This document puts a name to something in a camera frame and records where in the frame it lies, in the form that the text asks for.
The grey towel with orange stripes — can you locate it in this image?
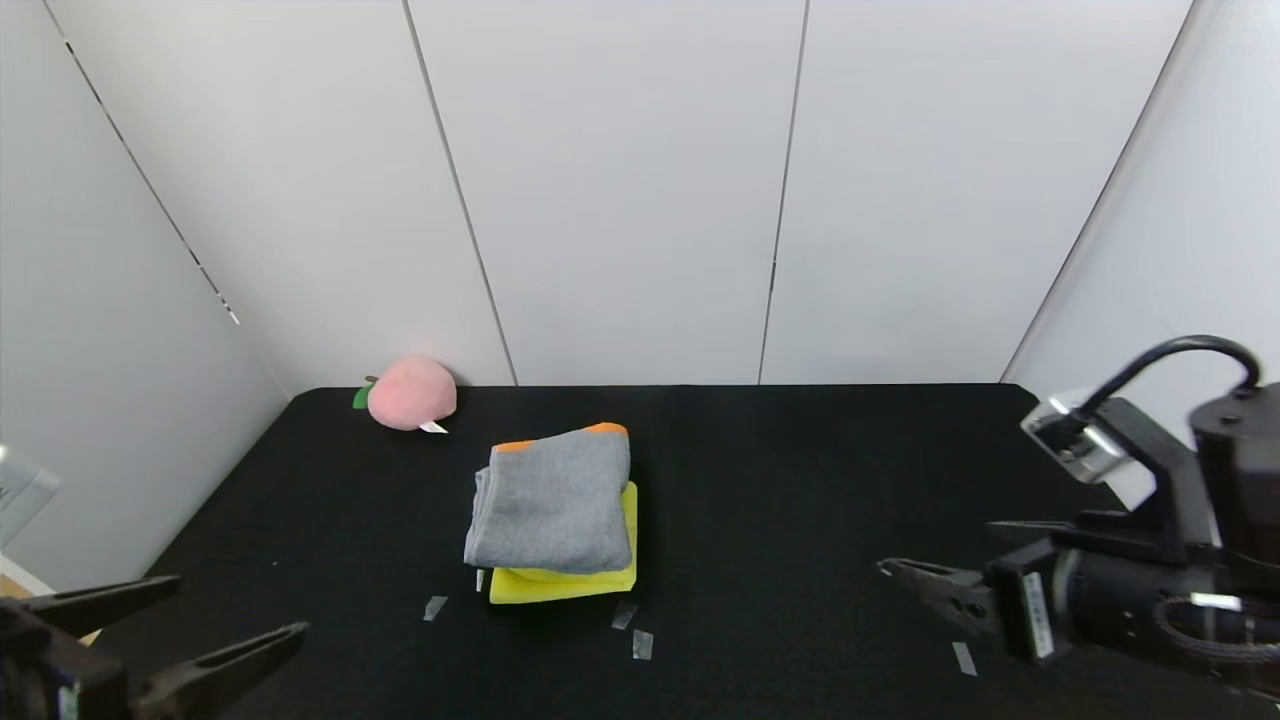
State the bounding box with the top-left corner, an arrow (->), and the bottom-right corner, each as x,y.
463,422 -> 634,575

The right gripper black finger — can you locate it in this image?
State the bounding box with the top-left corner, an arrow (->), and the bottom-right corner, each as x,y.
875,556 -> 1000,636
985,519 -> 1083,543

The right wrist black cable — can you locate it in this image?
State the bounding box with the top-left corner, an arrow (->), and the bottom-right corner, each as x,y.
1060,335 -> 1263,431

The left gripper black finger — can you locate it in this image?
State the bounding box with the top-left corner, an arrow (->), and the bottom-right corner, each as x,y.
20,574 -> 182,639
124,621 -> 311,720

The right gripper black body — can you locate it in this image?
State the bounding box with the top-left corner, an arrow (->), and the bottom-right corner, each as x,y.
984,535 -> 1220,669

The yellow microfibre towel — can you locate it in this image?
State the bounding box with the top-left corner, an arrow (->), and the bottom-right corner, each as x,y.
488,481 -> 639,605

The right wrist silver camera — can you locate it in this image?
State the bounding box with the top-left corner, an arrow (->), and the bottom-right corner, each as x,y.
1020,390 -> 1133,485

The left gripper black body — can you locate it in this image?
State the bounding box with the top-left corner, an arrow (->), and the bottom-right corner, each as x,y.
0,599 -> 129,720

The pink peach plush toy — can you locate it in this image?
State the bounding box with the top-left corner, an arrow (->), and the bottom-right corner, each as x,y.
352,356 -> 459,434

